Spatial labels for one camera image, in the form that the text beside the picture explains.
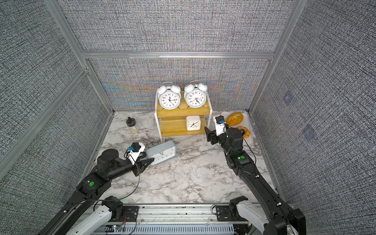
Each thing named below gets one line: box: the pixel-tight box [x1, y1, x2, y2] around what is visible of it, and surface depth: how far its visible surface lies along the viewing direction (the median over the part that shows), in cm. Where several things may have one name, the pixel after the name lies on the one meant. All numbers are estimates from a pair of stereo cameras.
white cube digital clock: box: [186, 115, 201, 131], surface depth 87 cm
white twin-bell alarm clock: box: [184, 79, 208, 109], surface depth 72 cm
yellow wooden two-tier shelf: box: [154, 91, 213, 147], surface depth 77 cm
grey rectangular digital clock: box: [145, 140, 177, 166], surface depth 72 cm
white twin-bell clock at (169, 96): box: [157, 81, 182, 111], surface depth 71 cm
